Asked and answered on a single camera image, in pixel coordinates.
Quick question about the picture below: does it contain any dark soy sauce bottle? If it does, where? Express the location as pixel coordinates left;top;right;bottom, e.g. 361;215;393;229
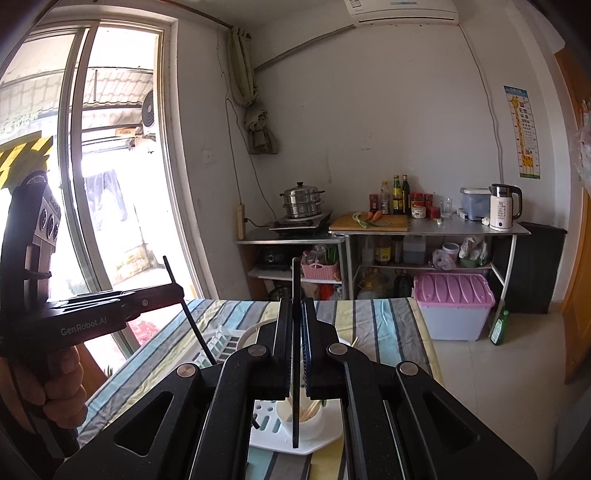
402;174;412;217

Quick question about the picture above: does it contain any carrot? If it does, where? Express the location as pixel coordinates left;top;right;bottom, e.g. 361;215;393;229
370;211;383;222

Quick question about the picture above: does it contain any black induction cooker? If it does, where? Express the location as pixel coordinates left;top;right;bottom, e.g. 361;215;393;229
267;210;332;236

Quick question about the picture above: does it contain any white power strip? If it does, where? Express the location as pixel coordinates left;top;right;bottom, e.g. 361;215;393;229
236;203;245;240

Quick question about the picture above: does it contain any black chopstick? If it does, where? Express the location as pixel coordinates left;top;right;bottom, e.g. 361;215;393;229
291;257;301;449
163;255;217;365

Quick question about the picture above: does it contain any small metal side shelf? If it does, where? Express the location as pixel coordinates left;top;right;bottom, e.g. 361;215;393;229
235;229;349;300

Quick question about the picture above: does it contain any wooden door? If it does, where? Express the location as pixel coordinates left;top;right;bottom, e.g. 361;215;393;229
555;47;590;384

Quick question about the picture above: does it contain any pink plastic basket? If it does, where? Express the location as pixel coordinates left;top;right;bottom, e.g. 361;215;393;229
301;251;341;281

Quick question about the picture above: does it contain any wooden cutting board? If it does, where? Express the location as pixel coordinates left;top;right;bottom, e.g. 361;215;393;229
329;212;409;233

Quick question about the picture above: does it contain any person's left hand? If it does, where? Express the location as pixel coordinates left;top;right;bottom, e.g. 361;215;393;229
1;347;87;432

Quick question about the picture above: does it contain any sliding window frame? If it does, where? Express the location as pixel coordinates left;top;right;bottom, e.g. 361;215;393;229
0;8;219;351

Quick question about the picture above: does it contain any stainless steel steamer pot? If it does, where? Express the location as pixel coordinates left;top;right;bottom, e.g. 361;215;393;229
280;182;325;220

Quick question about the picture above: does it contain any white plastic dish rack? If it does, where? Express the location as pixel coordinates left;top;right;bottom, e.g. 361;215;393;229
193;325;347;457

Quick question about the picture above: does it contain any metal kitchen shelf table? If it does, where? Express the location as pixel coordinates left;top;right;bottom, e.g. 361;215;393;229
329;213;530;314

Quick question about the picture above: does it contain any green hanging cloth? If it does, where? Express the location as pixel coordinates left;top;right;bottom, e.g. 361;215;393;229
226;27;279;155

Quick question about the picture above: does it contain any green label sauce bottle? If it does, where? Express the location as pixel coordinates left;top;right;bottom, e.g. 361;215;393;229
392;175;404;215

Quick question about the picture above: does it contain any wooden chopstick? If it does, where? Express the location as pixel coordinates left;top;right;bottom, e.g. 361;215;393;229
298;400;322;423

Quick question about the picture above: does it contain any white air conditioner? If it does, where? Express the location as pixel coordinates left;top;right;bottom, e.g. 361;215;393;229
344;0;459;26

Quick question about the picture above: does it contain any white utensil holder cup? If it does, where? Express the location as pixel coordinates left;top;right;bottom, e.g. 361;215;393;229
276;388;324;442

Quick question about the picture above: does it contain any black cabinet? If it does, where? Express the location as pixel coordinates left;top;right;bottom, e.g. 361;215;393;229
504;221;567;314

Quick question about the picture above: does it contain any pink lid storage box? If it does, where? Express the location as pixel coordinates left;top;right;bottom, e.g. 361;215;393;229
414;272;496;341

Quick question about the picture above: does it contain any striped tablecloth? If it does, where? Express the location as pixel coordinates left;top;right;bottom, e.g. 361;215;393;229
79;299;443;479

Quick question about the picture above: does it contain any green glass bottle on floor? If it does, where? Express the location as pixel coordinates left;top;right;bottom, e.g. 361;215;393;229
489;310;509;346

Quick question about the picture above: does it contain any clear plastic container with lid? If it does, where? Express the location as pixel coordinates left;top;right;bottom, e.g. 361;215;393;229
460;187;491;221

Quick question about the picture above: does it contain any white electric kettle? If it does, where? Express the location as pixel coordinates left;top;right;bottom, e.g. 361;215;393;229
489;184;523;231

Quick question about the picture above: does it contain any giraffe height chart poster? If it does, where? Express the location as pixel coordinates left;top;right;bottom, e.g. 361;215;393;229
504;86;541;180

